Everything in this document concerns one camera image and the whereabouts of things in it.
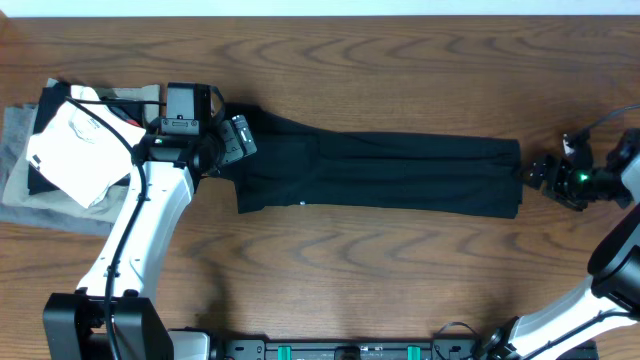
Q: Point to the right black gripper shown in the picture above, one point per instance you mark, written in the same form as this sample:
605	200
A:
557	184

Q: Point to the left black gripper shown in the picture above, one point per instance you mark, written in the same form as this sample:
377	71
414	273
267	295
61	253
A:
235	150

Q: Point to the black t-shirt with logo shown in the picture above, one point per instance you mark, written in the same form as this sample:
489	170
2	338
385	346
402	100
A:
296	164

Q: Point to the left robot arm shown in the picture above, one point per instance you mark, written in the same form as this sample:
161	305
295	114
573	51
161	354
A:
111	314

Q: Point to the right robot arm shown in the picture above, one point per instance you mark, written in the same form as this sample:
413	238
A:
608	298

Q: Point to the beige folded garment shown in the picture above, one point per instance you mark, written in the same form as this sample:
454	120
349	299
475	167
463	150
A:
106	210

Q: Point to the white folded t-shirt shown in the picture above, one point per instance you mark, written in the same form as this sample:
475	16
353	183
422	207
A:
77	154

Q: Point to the black folded garment red accents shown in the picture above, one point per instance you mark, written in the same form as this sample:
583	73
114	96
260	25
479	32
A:
51	99

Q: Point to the grey folded garment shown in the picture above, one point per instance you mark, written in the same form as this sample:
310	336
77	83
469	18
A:
17	127

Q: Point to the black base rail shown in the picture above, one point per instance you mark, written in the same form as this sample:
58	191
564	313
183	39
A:
380	350

